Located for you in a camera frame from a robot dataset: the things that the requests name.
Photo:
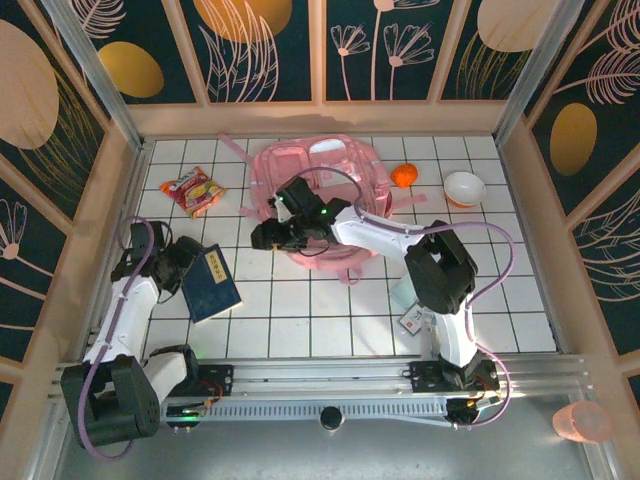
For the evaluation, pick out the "translucent pink cup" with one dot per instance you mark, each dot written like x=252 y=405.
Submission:
x=582 y=421

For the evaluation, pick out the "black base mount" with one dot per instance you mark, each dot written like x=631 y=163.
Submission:
x=220 y=377
x=425 y=375

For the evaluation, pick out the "white orange bowl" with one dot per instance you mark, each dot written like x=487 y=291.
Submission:
x=465 y=189

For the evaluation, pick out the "orange snack packet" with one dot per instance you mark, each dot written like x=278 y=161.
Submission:
x=195 y=192

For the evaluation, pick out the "orange fruit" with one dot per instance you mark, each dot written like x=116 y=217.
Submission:
x=405 y=175

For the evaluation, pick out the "clear toothbrush pack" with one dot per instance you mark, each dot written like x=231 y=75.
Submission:
x=431 y=335

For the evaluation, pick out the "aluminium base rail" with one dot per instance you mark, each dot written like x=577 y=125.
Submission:
x=320 y=377

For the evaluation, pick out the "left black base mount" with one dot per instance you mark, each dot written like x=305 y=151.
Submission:
x=220 y=377

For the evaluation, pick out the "dark blue book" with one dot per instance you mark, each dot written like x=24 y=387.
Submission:
x=212 y=285

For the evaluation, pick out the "white red card pack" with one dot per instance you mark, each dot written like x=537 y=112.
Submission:
x=412 y=321

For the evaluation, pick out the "grey metal tray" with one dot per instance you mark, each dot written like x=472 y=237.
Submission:
x=300 y=455

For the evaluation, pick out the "right control board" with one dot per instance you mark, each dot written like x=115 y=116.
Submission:
x=470 y=407

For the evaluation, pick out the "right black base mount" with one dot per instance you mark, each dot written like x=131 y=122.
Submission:
x=425 y=375

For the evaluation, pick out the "aluminium corner post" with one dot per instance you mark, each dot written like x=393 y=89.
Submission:
x=100 y=80
x=535 y=70

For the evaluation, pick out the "control board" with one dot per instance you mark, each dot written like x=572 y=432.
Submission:
x=187 y=412
x=470 y=407

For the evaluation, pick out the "black round knob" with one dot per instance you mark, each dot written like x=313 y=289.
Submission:
x=332 y=417

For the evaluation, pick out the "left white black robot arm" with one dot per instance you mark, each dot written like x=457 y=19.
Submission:
x=125 y=320

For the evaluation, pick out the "pink student backpack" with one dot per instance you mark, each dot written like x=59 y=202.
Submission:
x=360 y=175

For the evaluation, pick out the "left control board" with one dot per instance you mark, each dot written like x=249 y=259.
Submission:
x=187 y=412

